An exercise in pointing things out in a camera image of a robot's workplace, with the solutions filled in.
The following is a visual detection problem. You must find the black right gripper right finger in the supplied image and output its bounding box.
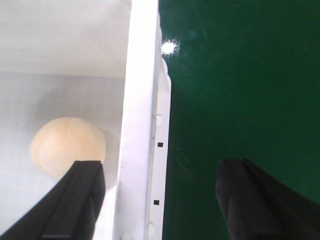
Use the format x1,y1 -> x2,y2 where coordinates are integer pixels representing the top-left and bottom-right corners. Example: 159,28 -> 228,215
216,159 -> 320,240

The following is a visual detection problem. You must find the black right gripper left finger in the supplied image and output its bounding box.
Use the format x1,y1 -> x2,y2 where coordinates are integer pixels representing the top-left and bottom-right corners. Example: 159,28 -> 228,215
0,161 -> 106,240

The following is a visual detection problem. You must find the cream round ball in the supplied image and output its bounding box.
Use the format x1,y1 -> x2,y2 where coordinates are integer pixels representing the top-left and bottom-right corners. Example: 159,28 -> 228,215
29,117 -> 107,180

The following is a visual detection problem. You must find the white plastic tote box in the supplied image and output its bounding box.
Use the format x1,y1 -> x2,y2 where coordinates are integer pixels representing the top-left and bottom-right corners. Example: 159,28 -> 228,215
0,0 -> 171,240

